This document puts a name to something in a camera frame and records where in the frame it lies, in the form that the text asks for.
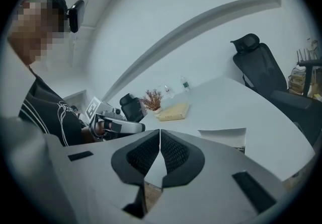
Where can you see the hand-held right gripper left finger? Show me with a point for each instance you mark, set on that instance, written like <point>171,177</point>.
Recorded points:
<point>137,153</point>

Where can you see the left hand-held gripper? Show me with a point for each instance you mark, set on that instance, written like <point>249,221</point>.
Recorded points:
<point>96,109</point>

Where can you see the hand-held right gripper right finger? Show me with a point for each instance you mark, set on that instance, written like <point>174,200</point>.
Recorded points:
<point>179,153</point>

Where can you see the person's left forearm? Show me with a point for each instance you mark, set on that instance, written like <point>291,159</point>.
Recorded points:
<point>87,135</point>

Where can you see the person's left hand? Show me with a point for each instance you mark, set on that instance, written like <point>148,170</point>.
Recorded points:
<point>101,128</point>

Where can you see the small black office chair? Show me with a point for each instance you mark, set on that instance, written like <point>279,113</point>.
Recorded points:
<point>130,108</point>

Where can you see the reddish potted plant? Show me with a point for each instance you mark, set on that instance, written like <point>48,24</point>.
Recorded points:
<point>152,99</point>

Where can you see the beige flat box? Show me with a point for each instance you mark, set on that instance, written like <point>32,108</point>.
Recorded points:
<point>174,112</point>

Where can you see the white paper sheet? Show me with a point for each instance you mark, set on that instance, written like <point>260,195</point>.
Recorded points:
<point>224,138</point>

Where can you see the clear glass bottle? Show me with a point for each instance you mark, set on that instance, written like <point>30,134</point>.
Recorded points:
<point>169,91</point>

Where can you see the clear plastic water bottle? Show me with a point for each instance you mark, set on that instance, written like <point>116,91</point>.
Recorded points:
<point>185,84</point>

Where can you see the black t-shirt with white lines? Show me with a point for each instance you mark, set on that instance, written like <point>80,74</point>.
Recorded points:
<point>50,114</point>

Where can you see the large black mesh office chair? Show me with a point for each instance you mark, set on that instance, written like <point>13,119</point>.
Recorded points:
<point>266,74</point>

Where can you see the stack of books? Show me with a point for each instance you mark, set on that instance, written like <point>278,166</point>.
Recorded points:
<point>296,80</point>

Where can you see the person's head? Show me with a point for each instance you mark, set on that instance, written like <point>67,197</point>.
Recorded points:
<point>35,26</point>

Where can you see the black metal stand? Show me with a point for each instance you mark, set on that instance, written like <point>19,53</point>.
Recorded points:
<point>308,79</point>

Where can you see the black router with antennas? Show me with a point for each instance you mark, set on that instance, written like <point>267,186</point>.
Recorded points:
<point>309,60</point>

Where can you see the white curved wall ledge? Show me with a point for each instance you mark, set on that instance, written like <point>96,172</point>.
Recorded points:
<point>191,23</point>

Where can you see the black head-mounted camera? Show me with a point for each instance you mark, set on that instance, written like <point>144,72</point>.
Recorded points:
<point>76,16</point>

